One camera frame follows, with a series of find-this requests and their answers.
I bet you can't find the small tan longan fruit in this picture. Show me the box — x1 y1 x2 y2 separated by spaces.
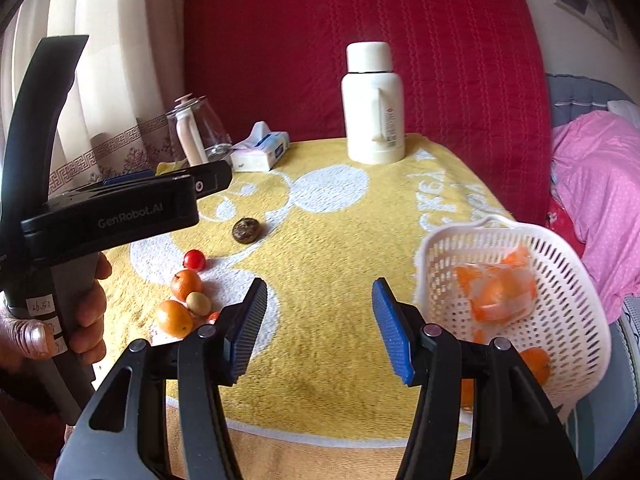
186 292 213 318

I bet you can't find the white plastic basket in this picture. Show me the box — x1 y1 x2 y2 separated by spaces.
414 214 611 420

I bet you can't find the yellow cartoon towel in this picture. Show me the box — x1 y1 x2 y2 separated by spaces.
104 134 503 448

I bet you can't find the grey bed frame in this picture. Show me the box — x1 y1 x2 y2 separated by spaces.
547 74 631 128

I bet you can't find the pink dotted duvet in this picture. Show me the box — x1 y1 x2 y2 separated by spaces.
551 110 639 323

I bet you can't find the glass kettle pink handle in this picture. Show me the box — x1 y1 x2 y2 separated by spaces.
166 93 232 166

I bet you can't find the dark brown passion fruit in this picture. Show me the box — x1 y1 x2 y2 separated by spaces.
231 217 262 245

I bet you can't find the red quilted headboard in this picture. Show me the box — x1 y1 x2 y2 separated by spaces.
184 0 551 223

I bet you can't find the person's left hand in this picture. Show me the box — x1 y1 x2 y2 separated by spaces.
0 251 113 376

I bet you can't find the red cherry tomato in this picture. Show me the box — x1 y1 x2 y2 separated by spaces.
182 249 207 272

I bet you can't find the bag of orange slices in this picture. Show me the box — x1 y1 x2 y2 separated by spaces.
456 245 537 326

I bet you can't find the patterned beige curtain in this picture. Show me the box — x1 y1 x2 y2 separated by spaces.
1 0 184 195

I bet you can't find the orange mandarin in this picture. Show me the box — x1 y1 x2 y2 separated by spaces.
170 269 203 302
156 300 193 338

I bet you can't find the tissue pack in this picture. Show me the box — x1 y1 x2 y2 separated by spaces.
231 122 290 172

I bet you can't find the cream thermos flask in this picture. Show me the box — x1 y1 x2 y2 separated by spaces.
341 41 406 165

